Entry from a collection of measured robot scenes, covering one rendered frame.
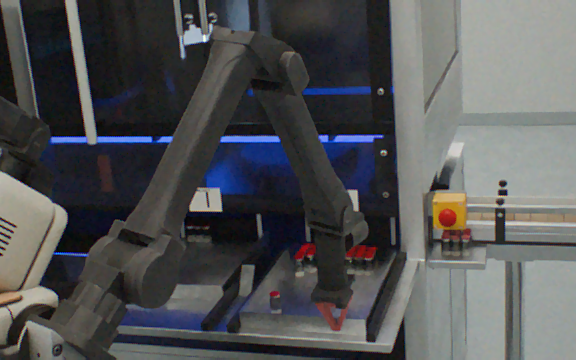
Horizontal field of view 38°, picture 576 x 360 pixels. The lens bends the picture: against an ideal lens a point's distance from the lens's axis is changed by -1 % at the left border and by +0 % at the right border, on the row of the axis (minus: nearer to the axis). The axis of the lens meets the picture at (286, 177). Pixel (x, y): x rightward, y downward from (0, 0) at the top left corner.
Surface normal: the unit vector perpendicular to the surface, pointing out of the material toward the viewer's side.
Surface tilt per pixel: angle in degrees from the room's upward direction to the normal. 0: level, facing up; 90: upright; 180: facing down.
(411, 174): 90
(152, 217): 47
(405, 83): 90
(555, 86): 90
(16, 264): 90
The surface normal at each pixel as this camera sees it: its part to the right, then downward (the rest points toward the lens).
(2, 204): 0.70, 0.07
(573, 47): -0.28, 0.31
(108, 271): -0.33, -0.57
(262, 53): 0.83, 0.20
